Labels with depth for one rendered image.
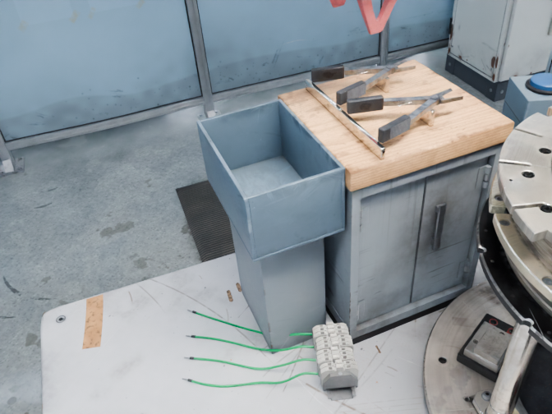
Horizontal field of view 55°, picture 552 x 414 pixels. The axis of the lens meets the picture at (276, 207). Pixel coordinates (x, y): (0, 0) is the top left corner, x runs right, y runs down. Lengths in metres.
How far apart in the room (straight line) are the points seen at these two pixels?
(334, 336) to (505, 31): 2.30
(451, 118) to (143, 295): 0.51
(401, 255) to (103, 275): 1.53
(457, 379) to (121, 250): 1.63
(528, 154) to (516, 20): 2.30
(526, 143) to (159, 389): 0.51
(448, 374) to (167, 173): 1.95
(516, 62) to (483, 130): 2.32
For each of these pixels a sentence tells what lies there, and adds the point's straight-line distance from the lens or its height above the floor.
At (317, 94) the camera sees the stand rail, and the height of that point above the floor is 1.07.
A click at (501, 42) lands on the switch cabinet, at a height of 0.31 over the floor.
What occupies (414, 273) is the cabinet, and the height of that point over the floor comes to 0.86.
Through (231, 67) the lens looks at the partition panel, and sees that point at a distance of 2.75.
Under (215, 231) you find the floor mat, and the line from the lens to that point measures 2.08.
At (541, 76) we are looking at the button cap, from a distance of 0.79.
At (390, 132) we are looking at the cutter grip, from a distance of 0.55.
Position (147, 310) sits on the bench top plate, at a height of 0.78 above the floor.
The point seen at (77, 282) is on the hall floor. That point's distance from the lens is 2.08.
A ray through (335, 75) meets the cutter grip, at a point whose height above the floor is 1.09.
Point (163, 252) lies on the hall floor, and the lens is 2.07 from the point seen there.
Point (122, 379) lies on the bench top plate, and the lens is 0.75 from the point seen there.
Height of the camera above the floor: 1.37
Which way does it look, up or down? 39 degrees down
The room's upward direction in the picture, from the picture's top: 6 degrees counter-clockwise
